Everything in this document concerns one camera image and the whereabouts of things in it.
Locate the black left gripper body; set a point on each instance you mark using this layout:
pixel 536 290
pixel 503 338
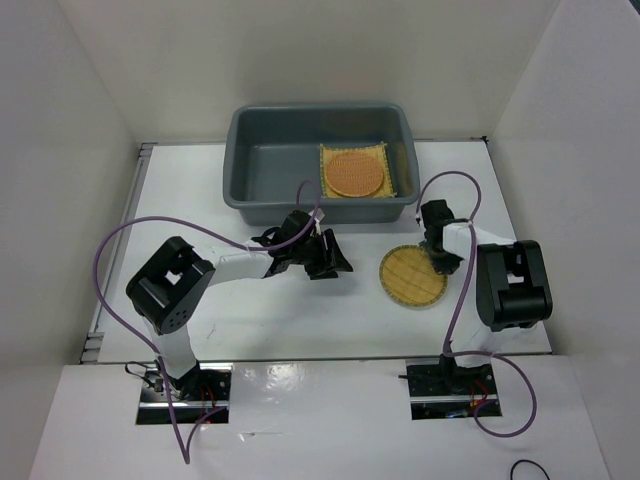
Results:
pixel 307 255

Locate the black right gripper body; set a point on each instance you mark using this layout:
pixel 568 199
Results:
pixel 443 261

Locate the square woven bamboo tray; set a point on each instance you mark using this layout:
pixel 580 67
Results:
pixel 377 151

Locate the round yellow bamboo plate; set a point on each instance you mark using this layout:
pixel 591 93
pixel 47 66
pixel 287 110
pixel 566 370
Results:
pixel 408 277

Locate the round orange woven plate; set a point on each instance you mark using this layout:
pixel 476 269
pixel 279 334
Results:
pixel 354 174

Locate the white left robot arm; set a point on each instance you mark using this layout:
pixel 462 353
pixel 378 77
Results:
pixel 167 289

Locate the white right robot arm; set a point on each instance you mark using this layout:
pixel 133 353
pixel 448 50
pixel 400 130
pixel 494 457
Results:
pixel 512 292

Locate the grey plastic bin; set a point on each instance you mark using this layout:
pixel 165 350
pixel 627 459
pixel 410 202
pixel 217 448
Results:
pixel 275 157

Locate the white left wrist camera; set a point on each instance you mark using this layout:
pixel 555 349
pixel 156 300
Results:
pixel 318 216

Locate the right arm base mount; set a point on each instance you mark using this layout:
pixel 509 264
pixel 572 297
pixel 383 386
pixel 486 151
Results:
pixel 441 389

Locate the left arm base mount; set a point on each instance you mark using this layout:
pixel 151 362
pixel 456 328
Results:
pixel 205 398

